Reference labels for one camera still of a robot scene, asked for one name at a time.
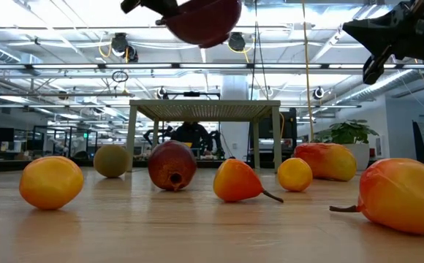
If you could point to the black equipment cabinet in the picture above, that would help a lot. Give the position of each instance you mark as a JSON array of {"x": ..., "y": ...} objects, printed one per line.
[{"x": 267, "y": 128}]

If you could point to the black computer monitor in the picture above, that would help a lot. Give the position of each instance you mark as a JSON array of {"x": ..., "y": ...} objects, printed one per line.
[{"x": 0, "y": 134}]

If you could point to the black cage frame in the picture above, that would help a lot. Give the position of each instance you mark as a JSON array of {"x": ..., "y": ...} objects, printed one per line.
[{"x": 69, "y": 140}]

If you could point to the person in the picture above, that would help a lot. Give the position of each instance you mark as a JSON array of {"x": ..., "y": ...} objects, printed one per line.
[{"x": 193, "y": 135}]

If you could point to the green potted plant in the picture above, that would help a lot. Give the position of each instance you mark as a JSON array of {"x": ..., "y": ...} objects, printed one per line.
[{"x": 347, "y": 131}]

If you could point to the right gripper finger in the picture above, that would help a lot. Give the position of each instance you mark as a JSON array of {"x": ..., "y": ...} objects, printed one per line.
[{"x": 376, "y": 34}]

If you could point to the black standing panel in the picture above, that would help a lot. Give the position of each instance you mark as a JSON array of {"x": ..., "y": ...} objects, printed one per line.
[{"x": 420, "y": 142}]

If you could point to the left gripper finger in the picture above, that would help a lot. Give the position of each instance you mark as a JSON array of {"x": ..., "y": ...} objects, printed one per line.
[{"x": 161, "y": 7}]

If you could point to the dark red toy pomegranate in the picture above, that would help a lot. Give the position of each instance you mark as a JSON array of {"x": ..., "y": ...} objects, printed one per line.
[{"x": 172, "y": 166}]

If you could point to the pale green perforated metal stand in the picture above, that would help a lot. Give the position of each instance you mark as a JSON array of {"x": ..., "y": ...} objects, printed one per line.
[{"x": 204, "y": 109}]

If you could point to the black aluminium table frame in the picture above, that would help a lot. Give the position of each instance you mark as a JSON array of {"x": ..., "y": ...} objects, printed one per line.
[{"x": 14, "y": 165}]

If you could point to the magenta plastic colander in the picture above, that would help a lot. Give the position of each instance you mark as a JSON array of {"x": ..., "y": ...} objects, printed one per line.
[{"x": 204, "y": 22}]

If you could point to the yellow broom stick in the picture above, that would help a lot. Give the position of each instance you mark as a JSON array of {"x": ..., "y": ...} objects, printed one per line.
[{"x": 306, "y": 55}]

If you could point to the brown green toy kiwi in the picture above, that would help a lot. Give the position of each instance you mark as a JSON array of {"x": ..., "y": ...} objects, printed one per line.
[{"x": 111, "y": 161}]

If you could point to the orange yellow toy pear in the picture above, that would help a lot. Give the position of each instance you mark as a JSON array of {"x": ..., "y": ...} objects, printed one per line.
[
  {"x": 235, "y": 180},
  {"x": 51, "y": 182},
  {"x": 402, "y": 195},
  {"x": 295, "y": 174}
]

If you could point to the black background robot arm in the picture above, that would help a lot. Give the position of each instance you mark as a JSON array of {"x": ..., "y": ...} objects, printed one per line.
[
  {"x": 217, "y": 142},
  {"x": 159, "y": 133}
]

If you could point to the red orange toy mango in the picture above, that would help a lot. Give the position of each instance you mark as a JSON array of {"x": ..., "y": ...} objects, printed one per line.
[{"x": 325, "y": 160}]

